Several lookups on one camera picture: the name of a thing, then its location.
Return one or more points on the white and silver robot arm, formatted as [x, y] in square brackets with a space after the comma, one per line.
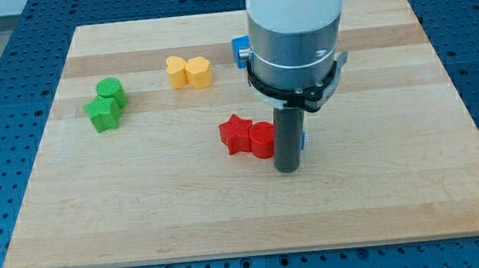
[292, 42]

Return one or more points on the blue cube block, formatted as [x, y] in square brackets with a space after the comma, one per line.
[241, 51]

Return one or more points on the red star block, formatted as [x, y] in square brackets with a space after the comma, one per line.
[234, 134]

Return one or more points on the red cylinder block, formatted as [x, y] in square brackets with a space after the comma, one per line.
[262, 139]

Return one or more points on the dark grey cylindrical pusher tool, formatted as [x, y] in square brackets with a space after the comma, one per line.
[288, 129]

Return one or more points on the yellow hexagon block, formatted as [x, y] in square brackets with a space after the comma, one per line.
[199, 72]

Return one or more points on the light wooden board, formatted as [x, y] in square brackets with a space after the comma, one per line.
[392, 157]

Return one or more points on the yellow heart block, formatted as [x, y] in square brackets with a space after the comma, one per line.
[176, 74]

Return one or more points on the green star block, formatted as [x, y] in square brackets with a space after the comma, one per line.
[104, 113]

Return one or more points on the green cylinder block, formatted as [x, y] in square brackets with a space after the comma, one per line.
[112, 88]

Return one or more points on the black clamp ring bracket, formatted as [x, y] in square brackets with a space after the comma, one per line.
[309, 99]

